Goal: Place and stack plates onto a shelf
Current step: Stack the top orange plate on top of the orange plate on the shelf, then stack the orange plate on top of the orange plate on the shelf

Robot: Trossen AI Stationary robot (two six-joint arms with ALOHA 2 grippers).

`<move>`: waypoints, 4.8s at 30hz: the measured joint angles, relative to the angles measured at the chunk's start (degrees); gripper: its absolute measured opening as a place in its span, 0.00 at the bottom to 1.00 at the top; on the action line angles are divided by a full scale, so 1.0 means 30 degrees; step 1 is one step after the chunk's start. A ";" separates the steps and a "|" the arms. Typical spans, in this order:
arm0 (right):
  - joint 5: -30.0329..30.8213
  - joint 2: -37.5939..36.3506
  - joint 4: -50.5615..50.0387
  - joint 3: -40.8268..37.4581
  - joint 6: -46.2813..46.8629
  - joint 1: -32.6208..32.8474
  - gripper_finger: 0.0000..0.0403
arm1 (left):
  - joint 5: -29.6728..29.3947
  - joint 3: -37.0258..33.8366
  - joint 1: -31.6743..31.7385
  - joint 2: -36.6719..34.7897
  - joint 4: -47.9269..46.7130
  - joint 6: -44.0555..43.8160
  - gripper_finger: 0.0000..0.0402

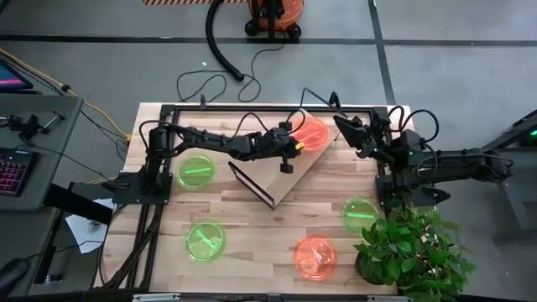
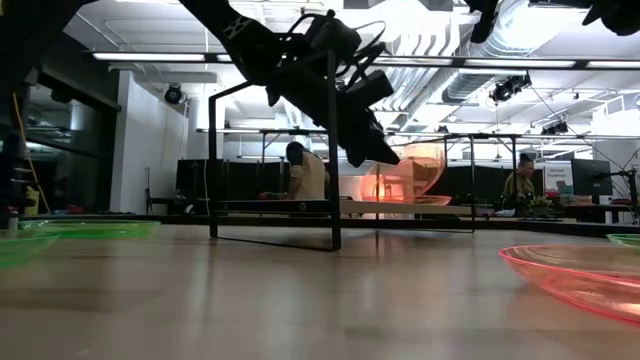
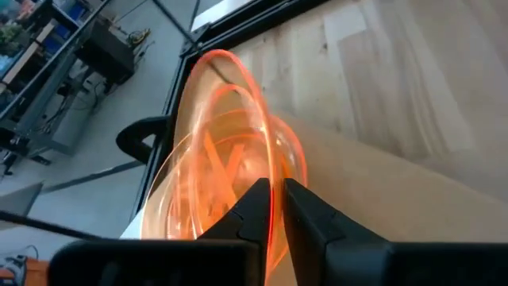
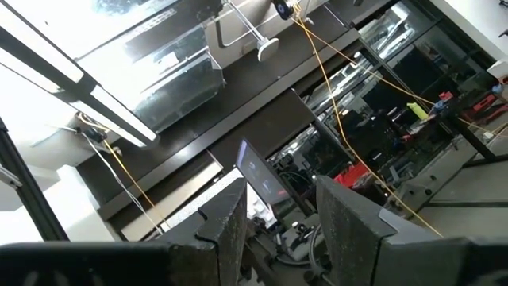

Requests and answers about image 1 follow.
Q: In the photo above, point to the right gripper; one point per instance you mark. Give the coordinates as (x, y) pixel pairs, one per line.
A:
(377, 144)

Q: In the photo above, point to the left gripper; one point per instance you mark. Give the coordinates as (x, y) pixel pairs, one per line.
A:
(279, 144)

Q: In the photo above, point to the translucent orange plastic plate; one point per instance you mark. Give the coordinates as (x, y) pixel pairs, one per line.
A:
(314, 134)
(314, 256)

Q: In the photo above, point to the translucent green plastic plate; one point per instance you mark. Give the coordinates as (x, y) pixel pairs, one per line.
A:
(195, 172)
(360, 215)
(205, 241)

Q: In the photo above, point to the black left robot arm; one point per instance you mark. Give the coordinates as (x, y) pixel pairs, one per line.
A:
(210, 140)

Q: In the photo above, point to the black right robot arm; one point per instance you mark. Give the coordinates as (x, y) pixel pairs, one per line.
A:
(461, 161)

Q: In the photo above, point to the cardboard box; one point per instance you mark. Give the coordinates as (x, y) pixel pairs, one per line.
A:
(277, 176)

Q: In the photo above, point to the orange vacuum cleaner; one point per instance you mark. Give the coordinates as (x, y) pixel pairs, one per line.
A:
(274, 14)

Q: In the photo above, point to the green potted plant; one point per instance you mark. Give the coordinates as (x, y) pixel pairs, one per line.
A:
(411, 251)

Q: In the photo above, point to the black equipment with green light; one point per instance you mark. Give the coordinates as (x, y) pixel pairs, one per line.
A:
(520, 130)

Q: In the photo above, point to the grey desk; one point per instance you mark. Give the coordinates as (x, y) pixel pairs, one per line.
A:
(25, 239)
(42, 126)

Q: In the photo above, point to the black clamp tool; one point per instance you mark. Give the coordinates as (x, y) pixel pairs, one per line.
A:
(29, 125)

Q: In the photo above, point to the keyboard with pink backlight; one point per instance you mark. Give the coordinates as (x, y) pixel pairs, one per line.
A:
(12, 172)

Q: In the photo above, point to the computer monitor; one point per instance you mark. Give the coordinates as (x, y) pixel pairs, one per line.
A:
(10, 77)

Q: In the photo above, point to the black computer mouse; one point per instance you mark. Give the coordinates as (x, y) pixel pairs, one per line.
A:
(11, 272)

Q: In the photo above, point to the black aluminium rig frame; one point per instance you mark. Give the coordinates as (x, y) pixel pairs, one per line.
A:
(251, 110)

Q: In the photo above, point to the silver aluminium bracket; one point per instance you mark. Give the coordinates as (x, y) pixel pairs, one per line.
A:
(390, 298)
(156, 297)

